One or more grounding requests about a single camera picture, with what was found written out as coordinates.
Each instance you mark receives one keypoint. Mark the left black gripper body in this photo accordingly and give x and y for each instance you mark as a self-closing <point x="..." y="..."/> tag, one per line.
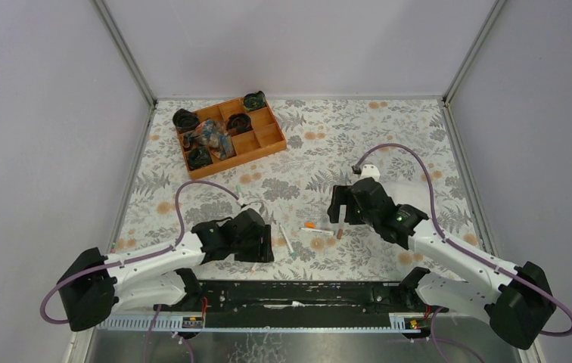
<point x="258" y="240"/>

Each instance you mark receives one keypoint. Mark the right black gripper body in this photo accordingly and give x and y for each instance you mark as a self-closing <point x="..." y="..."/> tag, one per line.
<point x="348" y="201"/>

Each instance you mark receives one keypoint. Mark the white pen with label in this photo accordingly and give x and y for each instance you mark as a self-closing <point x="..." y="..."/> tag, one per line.
<point x="317" y="231"/>

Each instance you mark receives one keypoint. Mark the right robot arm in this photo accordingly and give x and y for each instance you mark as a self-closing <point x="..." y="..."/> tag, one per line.
<point x="509" y="298"/>

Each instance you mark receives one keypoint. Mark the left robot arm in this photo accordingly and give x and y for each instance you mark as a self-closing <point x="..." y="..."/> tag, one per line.
<point x="96" y="285"/>

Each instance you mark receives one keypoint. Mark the white pen teal tip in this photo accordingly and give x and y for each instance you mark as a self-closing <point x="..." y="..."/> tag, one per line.
<point x="287" y="241"/>

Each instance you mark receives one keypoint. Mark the black roll bottom tray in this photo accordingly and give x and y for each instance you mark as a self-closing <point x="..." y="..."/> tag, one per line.
<point x="198" y="158"/>

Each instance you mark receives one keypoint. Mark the orange wooden divided tray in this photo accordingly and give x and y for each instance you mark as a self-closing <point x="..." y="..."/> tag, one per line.
<point x="265" y="139"/>

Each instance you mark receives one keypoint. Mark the colourful crumpled wrapper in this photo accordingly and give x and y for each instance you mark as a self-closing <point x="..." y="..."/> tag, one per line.
<point x="212" y="135"/>

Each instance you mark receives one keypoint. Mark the black roll middle tray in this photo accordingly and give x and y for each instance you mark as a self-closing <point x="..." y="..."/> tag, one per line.
<point x="238" y="123"/>

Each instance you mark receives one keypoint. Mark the black roll top tray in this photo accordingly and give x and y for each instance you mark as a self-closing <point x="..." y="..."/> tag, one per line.
<point x="254" y="101"/>

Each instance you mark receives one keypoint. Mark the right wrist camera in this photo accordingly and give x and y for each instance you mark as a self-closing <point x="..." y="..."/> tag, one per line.
<point x="370" y="171"/>

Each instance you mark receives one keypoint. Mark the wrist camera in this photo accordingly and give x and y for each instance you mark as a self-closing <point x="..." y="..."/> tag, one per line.
<point x="256" y="205"/>
<point x="370" y="171"/>

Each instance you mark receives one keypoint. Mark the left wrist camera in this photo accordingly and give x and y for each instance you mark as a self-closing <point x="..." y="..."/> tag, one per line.
<point x="256" y="205"/>

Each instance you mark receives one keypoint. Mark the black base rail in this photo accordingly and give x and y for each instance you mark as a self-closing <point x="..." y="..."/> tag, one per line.
<point x="345" y="305"/>

